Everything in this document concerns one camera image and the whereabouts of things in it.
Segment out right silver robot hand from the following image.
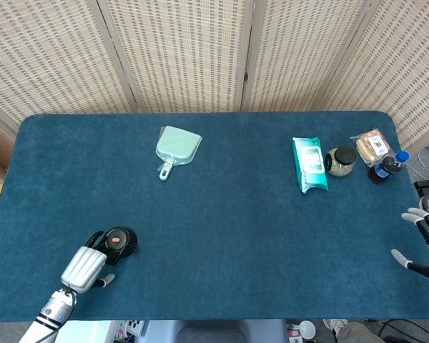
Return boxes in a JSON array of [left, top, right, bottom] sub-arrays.
[[390, 207, 429, 289]]

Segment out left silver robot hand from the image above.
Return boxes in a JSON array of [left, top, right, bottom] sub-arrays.
[[60, 230, 116, 294]]

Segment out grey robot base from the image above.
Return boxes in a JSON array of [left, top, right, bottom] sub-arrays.
[[144, 318, 287, 343]]

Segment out white box with markers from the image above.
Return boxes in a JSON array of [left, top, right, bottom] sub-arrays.
[[55, 319, 146, 343]]

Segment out cola bottle with blue cap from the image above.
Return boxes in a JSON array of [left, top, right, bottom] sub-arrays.
[[368, 150, 410, 184]]

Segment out person's leg in khaki trousers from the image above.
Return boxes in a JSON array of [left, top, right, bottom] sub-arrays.
[[334, 321, 383, 343]]

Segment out packaged bread rolls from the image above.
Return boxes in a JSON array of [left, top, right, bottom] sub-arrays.
[[350, 129, 393, 167]]

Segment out glass jar with black lid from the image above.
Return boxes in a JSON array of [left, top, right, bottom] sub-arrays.
[[325, 144, 358, 177]]

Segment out blue table cloth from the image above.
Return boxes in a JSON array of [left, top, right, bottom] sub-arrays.
[[0, 110, 429, 322]]

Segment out green wet wipes pack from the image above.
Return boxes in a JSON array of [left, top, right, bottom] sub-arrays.
[[291, 136, 329, 194]]

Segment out white round lamp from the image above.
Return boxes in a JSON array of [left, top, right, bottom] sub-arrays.
[[295, 320, 316, 340]]

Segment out mint green dustpan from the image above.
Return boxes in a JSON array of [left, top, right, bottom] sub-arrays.
[[155, 125, 203, 181]]

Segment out woven folding screen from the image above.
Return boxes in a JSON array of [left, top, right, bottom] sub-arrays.
[[0, 0, 429, 158]]

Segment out white cable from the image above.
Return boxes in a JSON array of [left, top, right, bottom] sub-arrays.
[[407, 144, 429, 182]]

